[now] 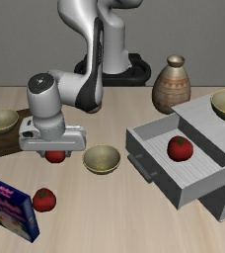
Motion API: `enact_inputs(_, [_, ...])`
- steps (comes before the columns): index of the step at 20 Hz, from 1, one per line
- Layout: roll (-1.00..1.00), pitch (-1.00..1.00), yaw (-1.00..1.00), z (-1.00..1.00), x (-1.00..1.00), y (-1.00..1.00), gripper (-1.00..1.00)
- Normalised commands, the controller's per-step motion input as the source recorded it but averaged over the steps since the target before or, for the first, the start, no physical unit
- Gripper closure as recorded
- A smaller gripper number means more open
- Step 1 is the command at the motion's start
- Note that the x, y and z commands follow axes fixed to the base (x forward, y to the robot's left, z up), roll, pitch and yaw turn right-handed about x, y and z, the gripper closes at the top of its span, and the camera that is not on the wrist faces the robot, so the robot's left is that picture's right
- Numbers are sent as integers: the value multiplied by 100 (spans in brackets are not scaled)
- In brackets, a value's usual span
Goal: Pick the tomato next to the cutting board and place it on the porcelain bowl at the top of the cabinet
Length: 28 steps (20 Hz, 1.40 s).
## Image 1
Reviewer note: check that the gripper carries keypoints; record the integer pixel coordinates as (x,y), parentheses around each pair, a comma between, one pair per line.
(68,140)

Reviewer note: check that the red tomato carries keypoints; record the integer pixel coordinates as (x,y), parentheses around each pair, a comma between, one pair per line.
(180,149)
(55,156)
(44,199)

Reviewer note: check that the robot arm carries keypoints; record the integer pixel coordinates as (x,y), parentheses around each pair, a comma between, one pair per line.
(92,52)

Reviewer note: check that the brown cutting board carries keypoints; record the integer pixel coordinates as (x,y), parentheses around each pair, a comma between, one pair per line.
(2,141)

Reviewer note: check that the grey cabinet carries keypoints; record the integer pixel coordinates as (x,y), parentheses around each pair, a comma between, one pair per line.
(210,131)

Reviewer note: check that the blue carton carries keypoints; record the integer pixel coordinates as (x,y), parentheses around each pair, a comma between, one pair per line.
(12,210)

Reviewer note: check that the grey open drawer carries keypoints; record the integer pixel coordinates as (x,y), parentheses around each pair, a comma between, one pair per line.
(177,164)

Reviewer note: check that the brown patterned vase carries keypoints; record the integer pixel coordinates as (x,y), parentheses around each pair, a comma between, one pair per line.
(171,87)

